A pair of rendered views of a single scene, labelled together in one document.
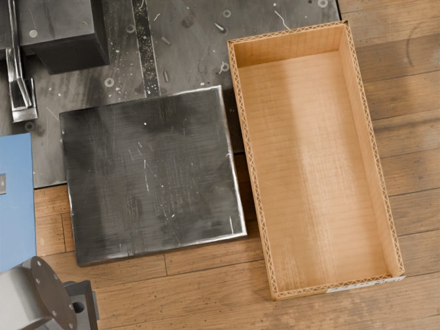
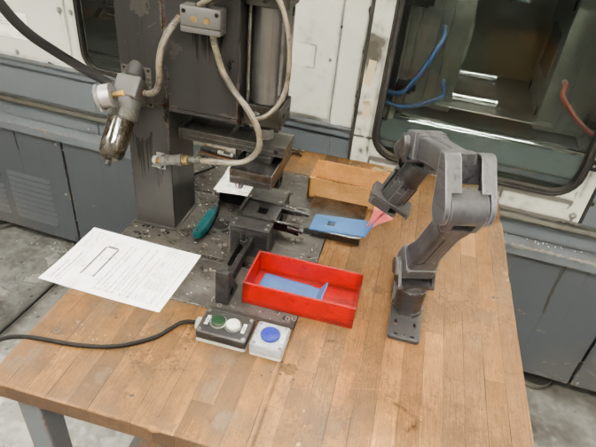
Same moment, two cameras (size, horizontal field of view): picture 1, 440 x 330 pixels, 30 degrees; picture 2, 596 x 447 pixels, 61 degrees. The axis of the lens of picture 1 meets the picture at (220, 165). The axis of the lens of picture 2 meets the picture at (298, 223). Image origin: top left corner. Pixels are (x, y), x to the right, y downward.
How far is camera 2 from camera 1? 1.26 m
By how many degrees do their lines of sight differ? 54
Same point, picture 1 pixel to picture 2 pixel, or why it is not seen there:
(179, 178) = (341, 211)
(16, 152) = (321, 217)
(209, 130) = (328, 201)
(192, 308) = (384, 228)
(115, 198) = not seen: hidden behind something
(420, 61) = not seen: hidden behind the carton
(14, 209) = (342, 221)
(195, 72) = (303, 203)
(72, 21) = (282, 193)
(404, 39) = not seen: hidden behind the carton
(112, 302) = (373, 243)
